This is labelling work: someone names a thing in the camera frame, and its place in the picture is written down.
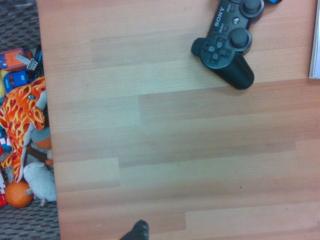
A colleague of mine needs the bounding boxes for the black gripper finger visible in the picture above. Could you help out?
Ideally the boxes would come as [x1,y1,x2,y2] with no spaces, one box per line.
[119,219,150,240]

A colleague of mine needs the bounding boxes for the black Sony gamepad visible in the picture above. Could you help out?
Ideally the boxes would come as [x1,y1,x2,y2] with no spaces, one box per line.
[190,0,265,91]

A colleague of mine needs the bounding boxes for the pale grey plush animal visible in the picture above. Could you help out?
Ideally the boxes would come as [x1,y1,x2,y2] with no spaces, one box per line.
[22,161,58,207]

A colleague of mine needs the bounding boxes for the orange ball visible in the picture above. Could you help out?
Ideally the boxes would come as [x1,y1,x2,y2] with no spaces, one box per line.
[4,180,35,209]

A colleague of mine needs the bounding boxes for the grey and orange knitted plush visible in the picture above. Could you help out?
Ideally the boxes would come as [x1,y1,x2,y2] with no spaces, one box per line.
[29,126,53,151]

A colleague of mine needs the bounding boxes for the flame pattern plush fish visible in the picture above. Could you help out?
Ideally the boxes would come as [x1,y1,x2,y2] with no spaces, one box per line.
[0,75,48,184]

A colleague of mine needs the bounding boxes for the blue toy car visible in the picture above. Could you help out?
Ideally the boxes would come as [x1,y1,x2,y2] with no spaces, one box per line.
[4,70,33,91]

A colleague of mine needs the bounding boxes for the grey metal plug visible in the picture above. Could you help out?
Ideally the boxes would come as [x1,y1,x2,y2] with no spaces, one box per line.
[13,52,39,72]

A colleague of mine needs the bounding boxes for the yellow plush toy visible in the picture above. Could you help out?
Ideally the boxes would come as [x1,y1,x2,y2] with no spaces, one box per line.
[0,69,9,98]

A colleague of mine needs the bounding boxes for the orange and blue toy box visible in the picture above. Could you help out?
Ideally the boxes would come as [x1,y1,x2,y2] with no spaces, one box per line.
[0,47,34,71]

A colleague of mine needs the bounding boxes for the pale grey flat board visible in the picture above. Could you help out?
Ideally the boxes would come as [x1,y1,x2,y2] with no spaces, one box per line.
[308,0,320,80]

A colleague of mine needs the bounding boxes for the black and blue strap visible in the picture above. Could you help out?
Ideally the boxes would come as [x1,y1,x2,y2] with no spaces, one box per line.
[31,44,45,84]

